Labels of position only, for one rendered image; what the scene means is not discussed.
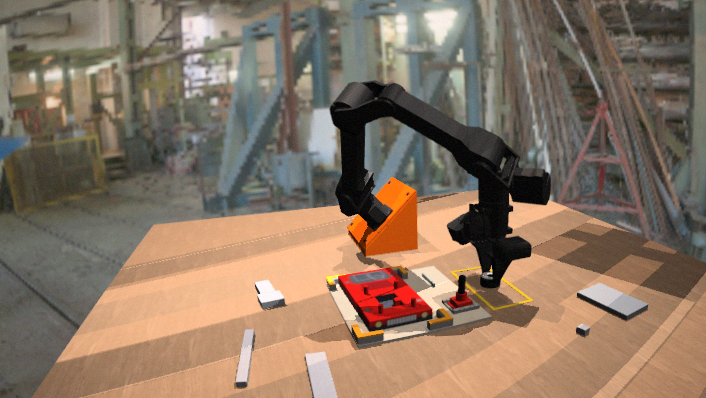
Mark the black wheel with grey hub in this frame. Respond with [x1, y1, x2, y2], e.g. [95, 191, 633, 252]
[480, 272, 501, 288]

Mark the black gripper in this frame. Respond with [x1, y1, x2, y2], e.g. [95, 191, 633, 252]
[470, 200, 531, 284]

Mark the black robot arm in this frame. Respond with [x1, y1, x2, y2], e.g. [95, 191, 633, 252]
[329, 80, 551, 245]

